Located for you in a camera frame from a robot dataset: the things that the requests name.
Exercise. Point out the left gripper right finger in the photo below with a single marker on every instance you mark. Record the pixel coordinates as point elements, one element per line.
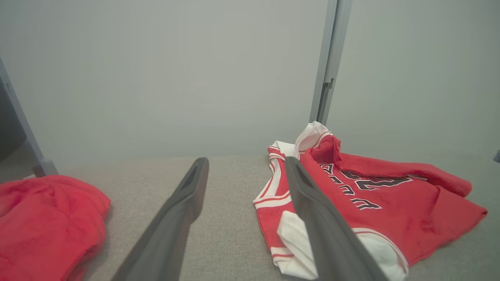
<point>324,234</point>

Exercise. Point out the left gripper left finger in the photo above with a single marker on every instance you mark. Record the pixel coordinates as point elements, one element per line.
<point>172,218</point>

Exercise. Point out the red white basketball jersey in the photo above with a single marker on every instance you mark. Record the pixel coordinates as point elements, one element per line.
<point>402,210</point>

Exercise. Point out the red shorts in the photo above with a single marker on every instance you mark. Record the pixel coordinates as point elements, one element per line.
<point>47,226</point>

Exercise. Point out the grey metal partition post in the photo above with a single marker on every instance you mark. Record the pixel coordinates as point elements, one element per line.
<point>339,47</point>
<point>323,58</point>

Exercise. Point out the grey slanted frame leg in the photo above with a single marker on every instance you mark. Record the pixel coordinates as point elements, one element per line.
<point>23,121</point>

